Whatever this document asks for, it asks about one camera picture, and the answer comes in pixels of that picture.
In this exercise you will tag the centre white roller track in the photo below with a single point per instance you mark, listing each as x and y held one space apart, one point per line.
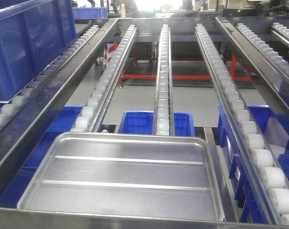
163 111

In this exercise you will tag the centre-right white roller track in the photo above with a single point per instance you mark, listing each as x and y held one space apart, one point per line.
232 100

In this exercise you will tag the left white roller track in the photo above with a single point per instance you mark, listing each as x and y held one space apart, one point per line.
10 108

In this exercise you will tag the right white roller track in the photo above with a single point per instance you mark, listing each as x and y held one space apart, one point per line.
271 56

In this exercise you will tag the steel shelf frame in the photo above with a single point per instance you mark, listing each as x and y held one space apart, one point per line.
28 126

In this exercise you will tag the blue bin below left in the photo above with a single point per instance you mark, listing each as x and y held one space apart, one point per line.
16 188

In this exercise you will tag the centre-left white roller track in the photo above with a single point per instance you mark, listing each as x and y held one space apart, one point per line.
91 117

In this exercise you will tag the blue bin below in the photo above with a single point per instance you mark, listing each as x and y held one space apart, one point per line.
16 188
141 122
278 140

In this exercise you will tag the red metal floor frame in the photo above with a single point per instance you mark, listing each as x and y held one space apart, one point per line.
188 67

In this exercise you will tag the large blue plastic crate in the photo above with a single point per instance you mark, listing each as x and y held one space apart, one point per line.
32 34

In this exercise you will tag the silver ribbed metal tray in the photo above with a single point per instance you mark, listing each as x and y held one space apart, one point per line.
143 176

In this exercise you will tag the distant blue crate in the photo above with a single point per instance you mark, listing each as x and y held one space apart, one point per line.
90 13

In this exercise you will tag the blue bin below right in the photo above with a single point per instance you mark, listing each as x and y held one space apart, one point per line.
278 140

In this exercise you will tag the blue bin below centre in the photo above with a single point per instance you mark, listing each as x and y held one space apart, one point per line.
141 122

